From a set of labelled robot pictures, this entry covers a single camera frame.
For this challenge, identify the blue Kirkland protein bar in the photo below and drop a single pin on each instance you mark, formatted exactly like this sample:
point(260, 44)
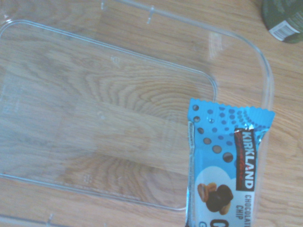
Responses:
point(220, 163)

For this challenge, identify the clear plastic container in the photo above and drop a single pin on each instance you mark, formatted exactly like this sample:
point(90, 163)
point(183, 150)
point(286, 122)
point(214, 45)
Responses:
point(106, 113)

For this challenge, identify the dark green bottle with barcode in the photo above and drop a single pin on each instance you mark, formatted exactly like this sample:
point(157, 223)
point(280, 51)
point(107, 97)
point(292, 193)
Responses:
point(285, 21)

